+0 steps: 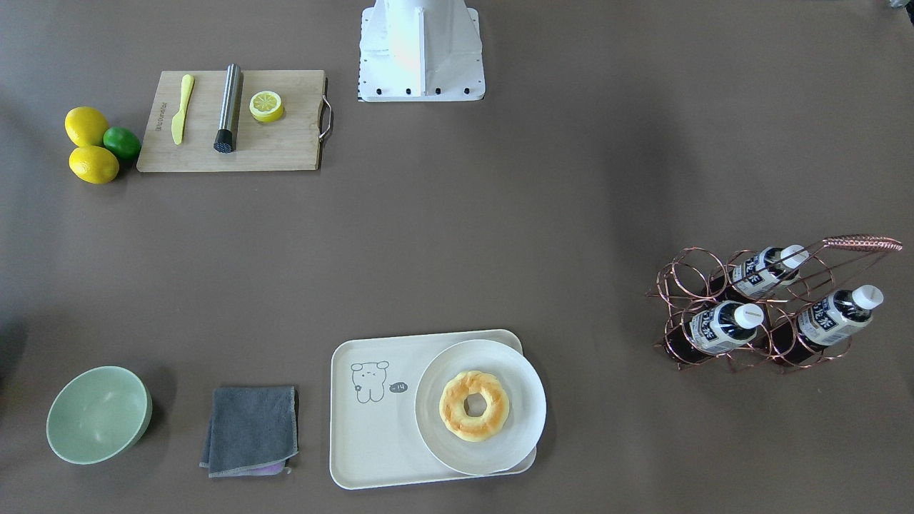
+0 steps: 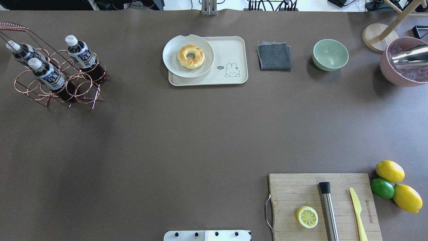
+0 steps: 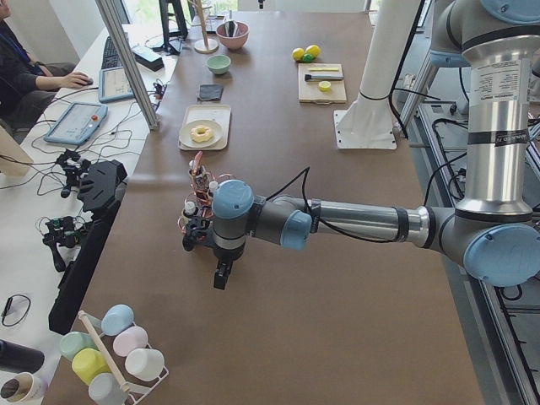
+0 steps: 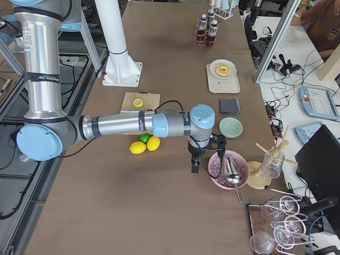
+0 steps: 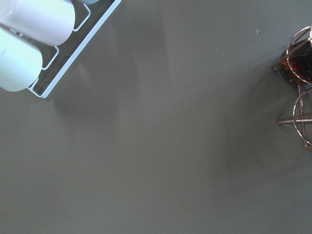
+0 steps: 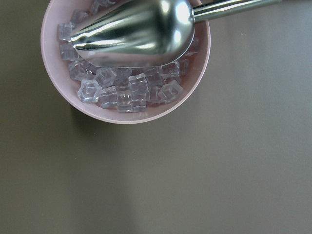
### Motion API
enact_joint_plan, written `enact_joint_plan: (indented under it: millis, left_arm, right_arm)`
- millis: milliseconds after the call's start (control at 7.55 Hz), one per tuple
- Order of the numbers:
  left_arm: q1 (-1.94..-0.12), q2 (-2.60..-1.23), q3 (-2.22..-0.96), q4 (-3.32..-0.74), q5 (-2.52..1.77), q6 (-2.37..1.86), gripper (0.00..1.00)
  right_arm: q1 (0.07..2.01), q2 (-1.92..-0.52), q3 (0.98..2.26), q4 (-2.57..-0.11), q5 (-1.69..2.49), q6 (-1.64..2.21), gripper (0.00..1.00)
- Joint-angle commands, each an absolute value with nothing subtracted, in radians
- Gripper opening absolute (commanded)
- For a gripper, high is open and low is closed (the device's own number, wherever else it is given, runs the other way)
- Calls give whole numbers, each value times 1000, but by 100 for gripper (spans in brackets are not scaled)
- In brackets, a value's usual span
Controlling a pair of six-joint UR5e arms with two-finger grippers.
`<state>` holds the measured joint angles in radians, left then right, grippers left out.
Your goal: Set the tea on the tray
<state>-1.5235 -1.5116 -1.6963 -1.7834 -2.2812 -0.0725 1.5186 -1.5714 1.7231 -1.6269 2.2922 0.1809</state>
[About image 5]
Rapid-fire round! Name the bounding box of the copper wire bottle rack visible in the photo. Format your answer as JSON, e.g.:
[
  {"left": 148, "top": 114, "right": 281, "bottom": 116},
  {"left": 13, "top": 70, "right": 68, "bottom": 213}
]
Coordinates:
[{"left": 272, "top": 25, "right": 312, "bottom": 149}]

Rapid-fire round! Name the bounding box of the white mug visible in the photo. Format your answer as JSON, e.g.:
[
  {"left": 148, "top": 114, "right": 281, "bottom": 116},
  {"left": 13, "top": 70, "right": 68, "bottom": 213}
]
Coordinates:
[{"left": 0, "top": 0, "right": 75, "bottom": 46}]

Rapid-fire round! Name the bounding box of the pale green mug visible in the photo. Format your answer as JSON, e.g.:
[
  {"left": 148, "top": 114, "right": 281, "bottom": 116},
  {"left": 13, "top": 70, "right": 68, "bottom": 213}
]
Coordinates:
[{"left": 0, "top": 27, "right": 43, "bottom": 92}]

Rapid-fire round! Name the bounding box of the white wire cup rack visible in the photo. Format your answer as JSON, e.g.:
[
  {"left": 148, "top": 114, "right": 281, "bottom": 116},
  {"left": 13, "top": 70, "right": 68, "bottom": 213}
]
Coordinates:
[{"left": 9, "top": 0, "right": 122, "bottom": 99}]

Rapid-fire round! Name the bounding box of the dark tea bottle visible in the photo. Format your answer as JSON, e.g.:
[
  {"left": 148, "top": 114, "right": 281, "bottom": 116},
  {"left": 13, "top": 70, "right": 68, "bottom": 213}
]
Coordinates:
[{"left": 279, "top": 26, "right": 312, "bottom": 84}]

